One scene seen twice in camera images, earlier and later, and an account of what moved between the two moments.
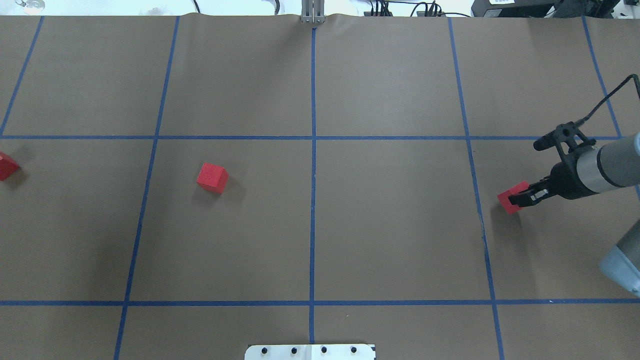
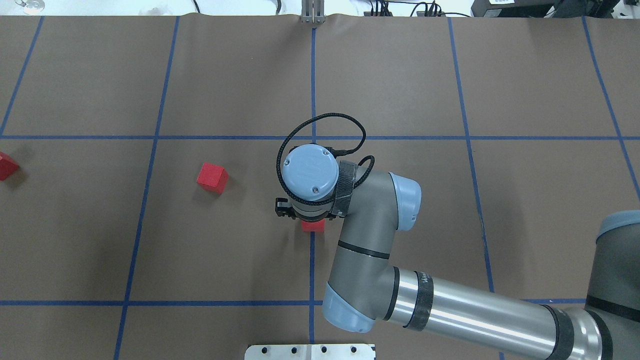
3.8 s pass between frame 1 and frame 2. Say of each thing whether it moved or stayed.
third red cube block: stayed
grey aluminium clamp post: stayed
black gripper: moved
